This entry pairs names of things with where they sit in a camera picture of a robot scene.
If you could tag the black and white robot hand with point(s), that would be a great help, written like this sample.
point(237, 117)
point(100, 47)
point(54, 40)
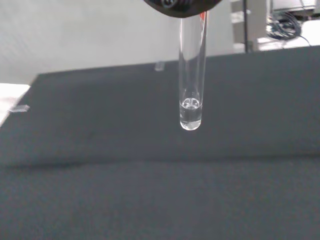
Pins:
point(181, 7)

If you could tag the clear cloth clip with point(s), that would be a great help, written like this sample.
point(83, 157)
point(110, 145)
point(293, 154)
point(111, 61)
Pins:
point(159, 66)
point(20, 108)

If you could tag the black tripod pole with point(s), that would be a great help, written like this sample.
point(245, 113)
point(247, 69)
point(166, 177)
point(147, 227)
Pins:
point(248, 25)

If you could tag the black bench cloth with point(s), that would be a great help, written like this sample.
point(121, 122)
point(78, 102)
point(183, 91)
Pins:
point(160, 160)

